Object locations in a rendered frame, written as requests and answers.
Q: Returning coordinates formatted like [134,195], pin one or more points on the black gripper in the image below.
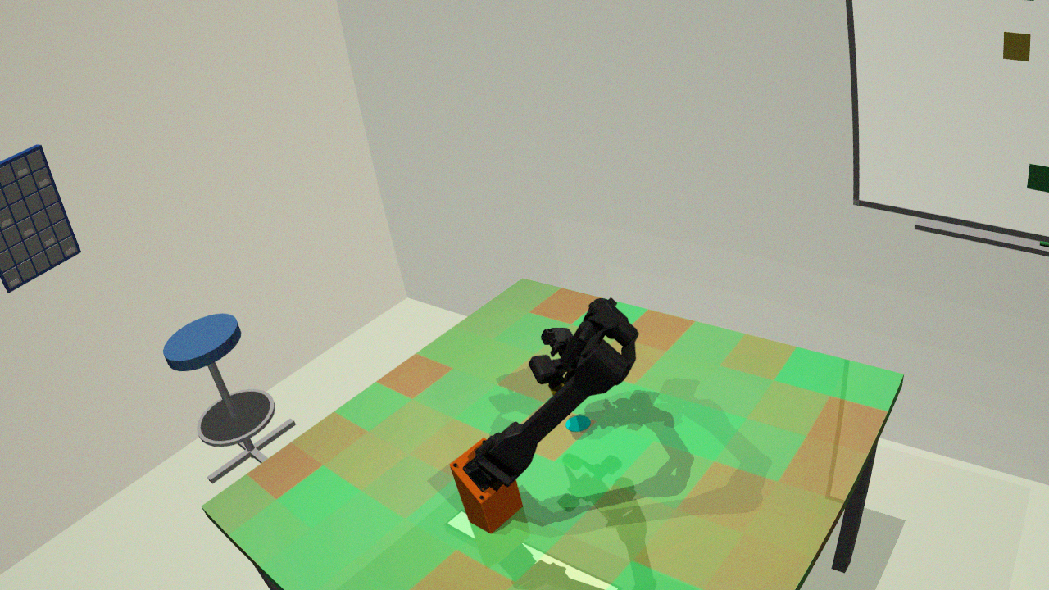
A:
[547,371]

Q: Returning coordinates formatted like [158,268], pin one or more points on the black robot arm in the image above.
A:
[506,455]

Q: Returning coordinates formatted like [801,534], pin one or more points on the cyan circle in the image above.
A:
[578,423]

